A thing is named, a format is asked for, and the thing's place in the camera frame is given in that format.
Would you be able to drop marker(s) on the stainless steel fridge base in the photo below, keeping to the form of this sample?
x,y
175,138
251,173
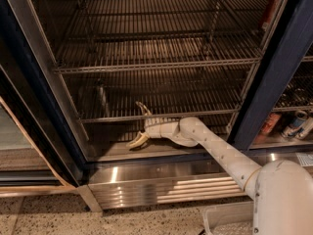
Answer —
x,y
147,183

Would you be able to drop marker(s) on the dark blue fridge pillar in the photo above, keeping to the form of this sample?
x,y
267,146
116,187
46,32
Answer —
x,y
289,44

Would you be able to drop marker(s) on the red can right compartment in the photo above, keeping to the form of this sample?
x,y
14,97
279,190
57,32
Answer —
x,y
267,126

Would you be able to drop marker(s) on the open glass fridge door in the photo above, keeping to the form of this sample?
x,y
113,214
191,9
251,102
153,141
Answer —
x,y
40,149

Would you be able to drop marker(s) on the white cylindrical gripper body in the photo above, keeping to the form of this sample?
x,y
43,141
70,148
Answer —
x,y
153,130

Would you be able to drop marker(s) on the wire fridge shelf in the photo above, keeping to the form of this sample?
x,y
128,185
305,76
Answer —
x,y
141,19
161,52
166,93

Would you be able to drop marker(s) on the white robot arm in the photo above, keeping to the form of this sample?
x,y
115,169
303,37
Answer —
x,y
282,190

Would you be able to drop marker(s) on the white can far right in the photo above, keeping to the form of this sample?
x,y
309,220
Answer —
x,y
305,128

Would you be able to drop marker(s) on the silver redbull can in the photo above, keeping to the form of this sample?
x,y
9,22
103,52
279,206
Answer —
x,y
103,98

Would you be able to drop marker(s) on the white blue can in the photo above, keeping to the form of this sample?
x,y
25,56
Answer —
x,y
299,118

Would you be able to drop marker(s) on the upper wire fridge shelf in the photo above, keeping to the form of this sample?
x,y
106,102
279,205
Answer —
x,y
141,19

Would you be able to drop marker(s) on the middle wire fridge shelf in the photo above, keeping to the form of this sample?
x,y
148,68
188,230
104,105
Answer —
x,y
161,52

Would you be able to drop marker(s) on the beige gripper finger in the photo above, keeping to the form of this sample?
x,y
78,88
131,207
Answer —
x,y
144,110
138,141

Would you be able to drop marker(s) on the clear plastic bin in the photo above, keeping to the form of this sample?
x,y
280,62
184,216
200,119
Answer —
x,y
228,219

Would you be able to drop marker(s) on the right compartment wire shelf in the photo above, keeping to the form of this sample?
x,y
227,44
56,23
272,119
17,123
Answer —
x,y
298,94

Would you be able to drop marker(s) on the bottom wire fridge shelf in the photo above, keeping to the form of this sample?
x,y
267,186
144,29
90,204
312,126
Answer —
x,y
166,93

